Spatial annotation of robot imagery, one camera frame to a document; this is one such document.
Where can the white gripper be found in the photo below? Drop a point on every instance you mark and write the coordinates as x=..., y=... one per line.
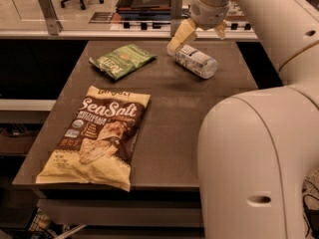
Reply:
x=209, y=16

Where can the clear plastic water bottle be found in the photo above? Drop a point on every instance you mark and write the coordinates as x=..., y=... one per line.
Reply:
x=195, y=61

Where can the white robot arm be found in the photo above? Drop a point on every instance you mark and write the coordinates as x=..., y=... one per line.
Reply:
x=255, y=148

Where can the dark tray on cart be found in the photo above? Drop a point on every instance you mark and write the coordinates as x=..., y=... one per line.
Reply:
x=146, y=0

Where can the green snack bag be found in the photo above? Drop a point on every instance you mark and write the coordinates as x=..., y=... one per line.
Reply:
x=122, y=61

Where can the sea salt chips bag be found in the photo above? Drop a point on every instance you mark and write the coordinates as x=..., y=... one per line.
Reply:
x=99, y=143

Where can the middle metal glass post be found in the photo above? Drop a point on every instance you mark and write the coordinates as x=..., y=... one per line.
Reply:
x=175, y=15

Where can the metal glass post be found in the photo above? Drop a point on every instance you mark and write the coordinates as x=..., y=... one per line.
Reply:
x=175, y=15
x=53, y=24

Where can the left metal glass post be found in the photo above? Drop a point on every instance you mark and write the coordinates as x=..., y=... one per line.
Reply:
x=53, y=24

